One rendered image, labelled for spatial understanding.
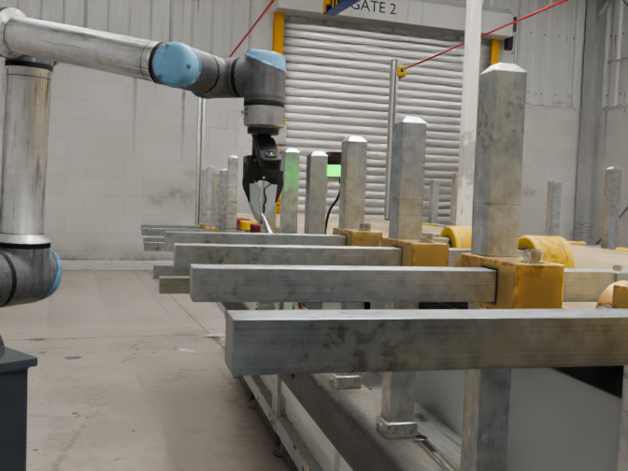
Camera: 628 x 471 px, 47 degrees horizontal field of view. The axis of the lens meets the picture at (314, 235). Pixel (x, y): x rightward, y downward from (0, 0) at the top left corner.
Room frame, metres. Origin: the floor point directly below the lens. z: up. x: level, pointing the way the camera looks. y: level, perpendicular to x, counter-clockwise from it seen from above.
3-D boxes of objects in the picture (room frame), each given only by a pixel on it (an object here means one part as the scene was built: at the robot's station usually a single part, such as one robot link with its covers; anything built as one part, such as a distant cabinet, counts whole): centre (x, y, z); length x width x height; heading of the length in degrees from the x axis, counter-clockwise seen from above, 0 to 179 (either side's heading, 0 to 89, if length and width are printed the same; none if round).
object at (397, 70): (4.23, -0.45, 1.25); 0.15 x 0.08 x 1.10; 14
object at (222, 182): (2.93, 0.37, 0.87); 0.03 x 0.03 x 0.48; 14
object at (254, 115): (1.64, 0.12, 1.19); 0.10 x 0.09 x 0.05; 104
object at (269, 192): (1.65, 0.11, 1.00); 0.06 x 0.03 x 0.09; 14
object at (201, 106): (3.97, 0.59, 1.20); 0.15 x 0.12 x 1.00; 14
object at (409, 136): (0.99, -0.12, 0.89); 0.03 x 0.03 x 0.48; 14
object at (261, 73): (1.64, 0.12, 1.28); 0.10 x 0.09 x 0.12; 67
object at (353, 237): (1.21, -0.07, 0.95); 0.13 x 0.06 x 0.05; 14
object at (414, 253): (0.97, -0.13, 0.95); 0.13 x 0.06 x 0.05; 14
